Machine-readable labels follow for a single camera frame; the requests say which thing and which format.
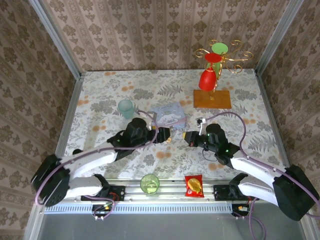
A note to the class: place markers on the brass padlock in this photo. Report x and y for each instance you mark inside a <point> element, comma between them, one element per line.
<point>184,136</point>

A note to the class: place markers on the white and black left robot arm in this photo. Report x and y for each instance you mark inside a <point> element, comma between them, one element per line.
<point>85,160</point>

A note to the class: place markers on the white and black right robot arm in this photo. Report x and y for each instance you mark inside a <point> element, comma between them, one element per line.
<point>257,168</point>

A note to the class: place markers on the frosted blue plastic cup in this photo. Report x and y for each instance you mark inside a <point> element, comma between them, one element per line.
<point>126,108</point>

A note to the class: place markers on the red snack packet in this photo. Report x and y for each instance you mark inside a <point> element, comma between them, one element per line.
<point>194,186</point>

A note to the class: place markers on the green plastic cup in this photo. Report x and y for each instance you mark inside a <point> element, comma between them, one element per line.
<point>149,185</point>

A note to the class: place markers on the floral tablecloth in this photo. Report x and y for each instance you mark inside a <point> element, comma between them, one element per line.
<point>150,85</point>

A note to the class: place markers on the red wine glass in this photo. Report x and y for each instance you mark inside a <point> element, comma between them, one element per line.
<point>207,80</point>

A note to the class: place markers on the brown bottle with black cap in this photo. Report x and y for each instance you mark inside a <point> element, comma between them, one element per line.
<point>77,151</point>

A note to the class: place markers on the black electronics box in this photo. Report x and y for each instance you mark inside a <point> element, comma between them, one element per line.
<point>240,209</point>
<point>100,208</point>

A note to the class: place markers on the green wine glass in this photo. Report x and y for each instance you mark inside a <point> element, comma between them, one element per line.
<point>219,47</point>

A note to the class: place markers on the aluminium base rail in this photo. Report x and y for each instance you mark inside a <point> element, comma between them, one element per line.
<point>172,188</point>

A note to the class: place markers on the aluminium frame post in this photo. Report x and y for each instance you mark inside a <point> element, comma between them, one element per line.
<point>57,37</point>
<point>277,37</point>

